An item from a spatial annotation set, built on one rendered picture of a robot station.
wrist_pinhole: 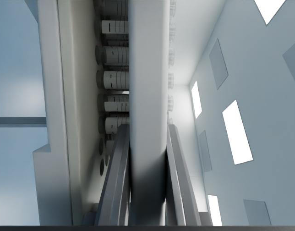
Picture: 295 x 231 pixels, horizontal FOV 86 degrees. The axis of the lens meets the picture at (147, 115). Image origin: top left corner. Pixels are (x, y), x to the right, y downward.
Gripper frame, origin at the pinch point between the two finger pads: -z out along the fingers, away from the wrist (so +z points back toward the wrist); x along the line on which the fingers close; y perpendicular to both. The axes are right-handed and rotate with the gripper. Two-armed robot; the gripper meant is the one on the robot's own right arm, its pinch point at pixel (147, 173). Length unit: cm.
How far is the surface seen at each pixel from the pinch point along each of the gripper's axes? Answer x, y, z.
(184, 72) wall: -136, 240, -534
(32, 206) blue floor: 107, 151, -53
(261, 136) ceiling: -180, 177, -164
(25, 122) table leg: 58, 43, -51
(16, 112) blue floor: 107, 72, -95
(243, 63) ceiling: -179, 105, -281
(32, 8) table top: 21.2, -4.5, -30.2
